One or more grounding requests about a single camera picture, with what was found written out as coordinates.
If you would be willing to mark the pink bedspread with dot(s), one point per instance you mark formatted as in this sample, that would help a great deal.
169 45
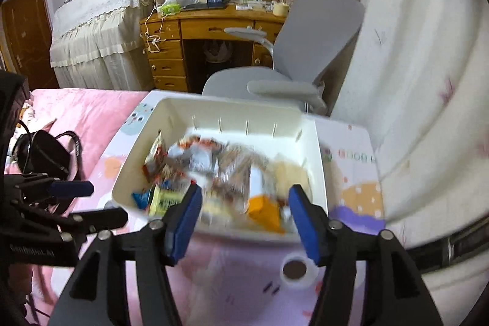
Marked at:
84 108

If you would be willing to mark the red white snack packet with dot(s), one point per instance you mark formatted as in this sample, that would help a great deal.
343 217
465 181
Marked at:
156 158

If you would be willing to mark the large clear cake packet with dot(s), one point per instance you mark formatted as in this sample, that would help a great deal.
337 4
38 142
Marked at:
237 165

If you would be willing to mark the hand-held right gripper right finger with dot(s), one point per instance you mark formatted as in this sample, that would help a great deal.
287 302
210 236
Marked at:
305 228

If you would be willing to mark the pale yellow mug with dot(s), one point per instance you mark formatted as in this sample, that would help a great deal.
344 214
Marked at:
281 8

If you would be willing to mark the plastic bag under desk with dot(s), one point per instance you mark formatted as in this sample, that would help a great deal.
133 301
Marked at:
217 51

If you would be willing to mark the white grey snack packet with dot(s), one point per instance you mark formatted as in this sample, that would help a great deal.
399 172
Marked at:
195 158

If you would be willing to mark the cartoon printed tablecloth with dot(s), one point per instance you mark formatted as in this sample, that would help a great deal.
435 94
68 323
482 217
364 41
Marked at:
237 280

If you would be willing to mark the small round brown pudding cup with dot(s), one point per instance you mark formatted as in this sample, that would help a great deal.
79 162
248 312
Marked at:
295 270

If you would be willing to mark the white lace covered furniture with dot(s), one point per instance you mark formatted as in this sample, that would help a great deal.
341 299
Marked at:
95 28

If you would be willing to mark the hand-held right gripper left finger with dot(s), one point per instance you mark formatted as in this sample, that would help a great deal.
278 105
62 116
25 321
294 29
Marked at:
187 224

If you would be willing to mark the blue snack packet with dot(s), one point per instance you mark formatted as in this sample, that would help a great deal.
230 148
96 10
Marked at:
141 199

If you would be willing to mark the yellow puff snack packet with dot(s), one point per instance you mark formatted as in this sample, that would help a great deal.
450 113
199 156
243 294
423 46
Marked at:
290 175

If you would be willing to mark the grey office chair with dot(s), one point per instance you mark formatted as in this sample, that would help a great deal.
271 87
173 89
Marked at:
317 28

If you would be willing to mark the white floral curtain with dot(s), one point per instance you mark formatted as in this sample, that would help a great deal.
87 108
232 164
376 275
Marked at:
420 62

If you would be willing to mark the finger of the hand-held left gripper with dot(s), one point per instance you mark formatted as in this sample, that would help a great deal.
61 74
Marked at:
107 217
72 188

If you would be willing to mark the white plastic storage bin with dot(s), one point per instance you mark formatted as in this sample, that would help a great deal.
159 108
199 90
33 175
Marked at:
237 112

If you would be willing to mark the black shoulder bag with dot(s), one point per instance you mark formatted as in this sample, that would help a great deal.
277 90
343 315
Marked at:
42 154

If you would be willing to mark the green tissue pack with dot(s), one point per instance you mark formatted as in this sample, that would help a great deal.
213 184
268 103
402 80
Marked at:
170 8

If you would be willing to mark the brown wooden door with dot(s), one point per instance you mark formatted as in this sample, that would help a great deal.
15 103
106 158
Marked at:
30 35

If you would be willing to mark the green label snack packet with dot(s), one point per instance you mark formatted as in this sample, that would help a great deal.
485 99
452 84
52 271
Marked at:
164 202

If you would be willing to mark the orange snack packet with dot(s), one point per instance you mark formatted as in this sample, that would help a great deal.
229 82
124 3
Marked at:
263 213

